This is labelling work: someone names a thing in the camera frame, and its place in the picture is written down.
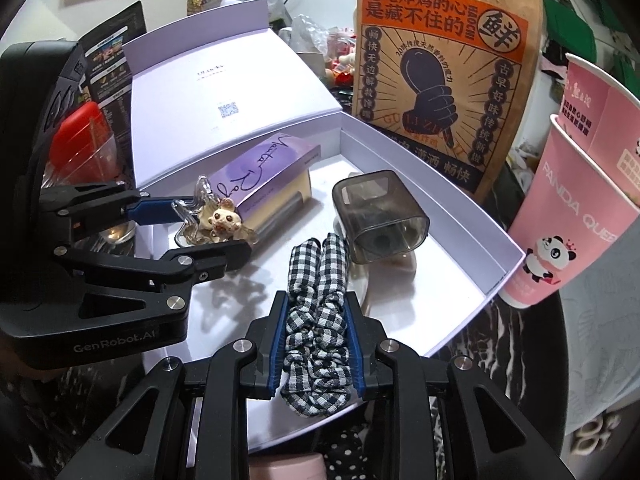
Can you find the red plastic container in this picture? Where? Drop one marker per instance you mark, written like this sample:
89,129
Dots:
75,130

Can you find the pink paper cup panda print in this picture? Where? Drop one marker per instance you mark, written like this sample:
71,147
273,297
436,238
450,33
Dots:
565,220

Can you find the smoky clear plastic box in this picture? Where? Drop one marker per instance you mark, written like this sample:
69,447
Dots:
380,220

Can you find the brown printed paper bag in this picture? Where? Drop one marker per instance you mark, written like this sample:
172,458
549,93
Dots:
450,60

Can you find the pink paper cup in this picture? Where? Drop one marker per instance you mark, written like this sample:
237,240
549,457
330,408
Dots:
600,110

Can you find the clear glass cup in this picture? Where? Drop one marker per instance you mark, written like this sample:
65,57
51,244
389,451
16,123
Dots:
115,165

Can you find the clear plastic wrap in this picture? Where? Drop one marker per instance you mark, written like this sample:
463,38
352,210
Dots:
307,32

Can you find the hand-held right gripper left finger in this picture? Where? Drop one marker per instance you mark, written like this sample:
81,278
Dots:
277,355

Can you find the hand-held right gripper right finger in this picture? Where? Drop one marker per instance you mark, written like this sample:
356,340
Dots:
356,355

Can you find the black polka dot scrunchie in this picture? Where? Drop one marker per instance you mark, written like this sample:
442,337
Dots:
345,450

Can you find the gold rectangular box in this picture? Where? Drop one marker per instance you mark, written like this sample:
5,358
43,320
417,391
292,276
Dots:
285,205

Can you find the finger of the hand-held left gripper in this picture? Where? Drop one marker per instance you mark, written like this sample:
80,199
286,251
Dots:
152,211
235,255

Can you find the purple box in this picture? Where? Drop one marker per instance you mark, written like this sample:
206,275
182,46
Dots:
270,170

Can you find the pink round jar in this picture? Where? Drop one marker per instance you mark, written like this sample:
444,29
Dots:
285,467

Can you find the clear hair clip bear charm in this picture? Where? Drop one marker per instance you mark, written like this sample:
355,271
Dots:
222,220

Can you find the black white gingham scrunchie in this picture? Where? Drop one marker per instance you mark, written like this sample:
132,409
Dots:
315,310

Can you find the lavender gift box with lid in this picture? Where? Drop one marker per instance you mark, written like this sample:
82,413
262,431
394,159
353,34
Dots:
200,85

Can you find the small toy figures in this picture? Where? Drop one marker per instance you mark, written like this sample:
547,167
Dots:
342,67

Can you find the green tote bag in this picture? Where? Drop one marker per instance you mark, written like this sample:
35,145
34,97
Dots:
565,30

